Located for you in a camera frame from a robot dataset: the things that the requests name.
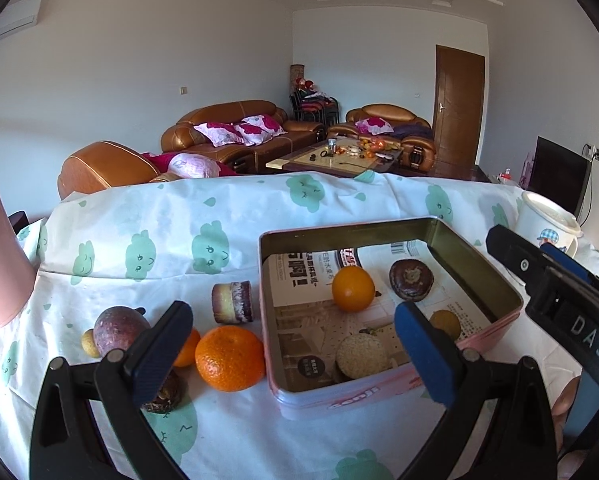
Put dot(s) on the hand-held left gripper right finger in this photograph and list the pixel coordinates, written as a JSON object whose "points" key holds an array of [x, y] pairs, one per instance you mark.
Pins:
{"points": [[424, 355]]}

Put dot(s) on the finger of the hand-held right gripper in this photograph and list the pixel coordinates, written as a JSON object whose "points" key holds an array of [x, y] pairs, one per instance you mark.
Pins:
{"points": [[567, 262], [512, 250]]}

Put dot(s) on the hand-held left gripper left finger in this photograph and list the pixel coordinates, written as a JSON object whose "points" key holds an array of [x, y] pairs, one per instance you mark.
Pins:
{"points": [[159, 355]]}

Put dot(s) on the small orange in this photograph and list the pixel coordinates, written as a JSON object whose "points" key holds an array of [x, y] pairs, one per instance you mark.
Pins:
{"points": [[189, 347]]}

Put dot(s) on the dark brown mangosteen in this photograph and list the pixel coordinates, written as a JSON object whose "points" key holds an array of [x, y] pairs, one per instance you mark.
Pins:
{"points": [[169, 395], [410, 280]]}

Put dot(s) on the purple passion fruit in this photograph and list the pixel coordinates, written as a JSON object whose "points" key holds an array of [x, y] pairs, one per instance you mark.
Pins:
{"points": [[117, 330]]}

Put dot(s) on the large orange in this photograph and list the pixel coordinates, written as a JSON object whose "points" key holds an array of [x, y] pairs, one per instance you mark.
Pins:
{"points": [[229, 358]]}

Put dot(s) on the small yellow-green round fruit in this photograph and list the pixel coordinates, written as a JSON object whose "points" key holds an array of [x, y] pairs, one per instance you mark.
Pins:
{"points": [[89, 343]]}

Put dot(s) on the purple and cream cylinder piece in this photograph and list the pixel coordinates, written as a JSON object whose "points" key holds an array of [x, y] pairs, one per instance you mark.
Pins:
{"points": [[233, 301]]}

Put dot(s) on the pink tin box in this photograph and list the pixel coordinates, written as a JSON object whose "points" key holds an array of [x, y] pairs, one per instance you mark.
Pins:
{"points": [[329, 400]]}

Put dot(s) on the person's right hand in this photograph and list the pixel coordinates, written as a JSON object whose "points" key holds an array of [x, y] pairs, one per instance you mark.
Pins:
{"points": [[564, 410]]}

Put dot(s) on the small yellow-brown round fruit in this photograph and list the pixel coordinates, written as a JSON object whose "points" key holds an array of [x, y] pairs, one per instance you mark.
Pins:
{"points": [[447, 322]]}

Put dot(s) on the white cartoon-print mug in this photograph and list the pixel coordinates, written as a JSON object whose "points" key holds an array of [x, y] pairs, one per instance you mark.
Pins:
{"points": [[539, 220]]}

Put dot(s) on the beige bumpy round ball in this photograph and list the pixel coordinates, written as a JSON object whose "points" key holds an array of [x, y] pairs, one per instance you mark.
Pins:
{"points": [[360, 356]]}

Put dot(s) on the black flat screen monitor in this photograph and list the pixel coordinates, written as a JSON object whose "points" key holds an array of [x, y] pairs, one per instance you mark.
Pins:
{"points": [[557, 175]]}

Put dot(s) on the medium orange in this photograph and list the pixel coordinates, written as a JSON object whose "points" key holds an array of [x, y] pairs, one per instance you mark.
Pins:
{"points": [[352, 288]]}

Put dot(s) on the newspaper box liner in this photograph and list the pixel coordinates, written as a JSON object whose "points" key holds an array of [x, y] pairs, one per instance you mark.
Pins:
{"points": [[299, 320]]}

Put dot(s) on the brown wooden door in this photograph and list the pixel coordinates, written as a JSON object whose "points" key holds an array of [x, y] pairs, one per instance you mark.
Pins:
{"points": [[457, 110]]}

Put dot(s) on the dark purple blanket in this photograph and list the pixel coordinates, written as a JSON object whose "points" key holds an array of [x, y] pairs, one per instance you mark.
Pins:
{"points": [[412, 131]]}

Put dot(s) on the pile of small oranges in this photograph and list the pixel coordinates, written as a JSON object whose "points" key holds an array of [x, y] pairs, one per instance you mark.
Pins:
{"points": [[377, 145]]}

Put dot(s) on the white magenta-flower pillow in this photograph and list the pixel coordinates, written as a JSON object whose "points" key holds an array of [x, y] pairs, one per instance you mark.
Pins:
{"points": [[267, 124], [217, 134], [372, 125], [254, 132]]}

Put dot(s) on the brown leather loveseat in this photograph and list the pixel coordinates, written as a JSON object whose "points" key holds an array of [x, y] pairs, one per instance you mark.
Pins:
{"points": [[379, 110]]}

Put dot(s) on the pale pink pillow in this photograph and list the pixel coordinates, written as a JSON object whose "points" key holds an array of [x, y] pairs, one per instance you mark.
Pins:
{"points": [[194, 165]]}

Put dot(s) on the magenta blanket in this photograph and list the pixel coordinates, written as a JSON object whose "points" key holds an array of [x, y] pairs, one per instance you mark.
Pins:
{"points": [[157, 161]]}

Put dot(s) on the brown leather armchair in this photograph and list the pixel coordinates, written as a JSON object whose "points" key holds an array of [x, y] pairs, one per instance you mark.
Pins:
{"points": [[104, 165]]}

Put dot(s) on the metal can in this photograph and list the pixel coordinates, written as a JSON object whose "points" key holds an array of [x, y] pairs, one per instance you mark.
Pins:
{"points": [[332, 146]]}

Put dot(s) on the wooden coffee table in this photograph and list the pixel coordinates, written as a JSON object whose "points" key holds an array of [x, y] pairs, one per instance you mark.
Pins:
{"points": [[319, 160]]}

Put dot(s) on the stack of black chairs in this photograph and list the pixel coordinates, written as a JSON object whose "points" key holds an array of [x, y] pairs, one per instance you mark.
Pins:
{"points": [[312, 107]]}

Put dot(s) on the brown leather three-seat sofa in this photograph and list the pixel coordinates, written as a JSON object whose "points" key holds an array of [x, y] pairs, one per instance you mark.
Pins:
{"points": [[219, 112]]}

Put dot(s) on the tall woven vase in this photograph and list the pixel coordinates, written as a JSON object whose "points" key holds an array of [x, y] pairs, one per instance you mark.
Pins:
{"points": [[297, 75]]}

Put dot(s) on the white air conditioner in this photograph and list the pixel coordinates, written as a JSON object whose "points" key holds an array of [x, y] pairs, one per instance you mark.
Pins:
{"points": [[14, 17]]}

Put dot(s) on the white wall socket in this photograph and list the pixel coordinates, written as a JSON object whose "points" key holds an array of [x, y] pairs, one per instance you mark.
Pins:
{"points": [[593, 152]]}

